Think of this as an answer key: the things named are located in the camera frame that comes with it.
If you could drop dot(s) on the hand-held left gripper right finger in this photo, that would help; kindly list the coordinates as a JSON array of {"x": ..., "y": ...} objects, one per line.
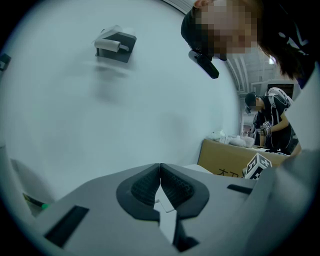
[{"x": 215, "y": 205}]

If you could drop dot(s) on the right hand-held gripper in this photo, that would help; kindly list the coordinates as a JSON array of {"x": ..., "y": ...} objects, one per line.
[{"x": 260, "y": 166}]

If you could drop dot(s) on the white fluffy ball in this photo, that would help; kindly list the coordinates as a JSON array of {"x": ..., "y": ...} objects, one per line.
[{"x": 241, "y": 142}]

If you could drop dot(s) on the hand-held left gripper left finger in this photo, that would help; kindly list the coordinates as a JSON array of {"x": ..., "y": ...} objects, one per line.
[{"x": 100, "y": 225}]

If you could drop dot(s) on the person's navy printed shirt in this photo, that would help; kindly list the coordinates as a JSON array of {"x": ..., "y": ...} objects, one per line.
[{"x": 307, "y": 25}]

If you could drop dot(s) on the large cardboard box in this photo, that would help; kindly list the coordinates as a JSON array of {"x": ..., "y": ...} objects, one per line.
[{"x": 225, "y": 160}]

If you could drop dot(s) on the person's head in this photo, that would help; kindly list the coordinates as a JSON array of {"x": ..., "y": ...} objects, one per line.
[{"x": 225, "y": 30}]

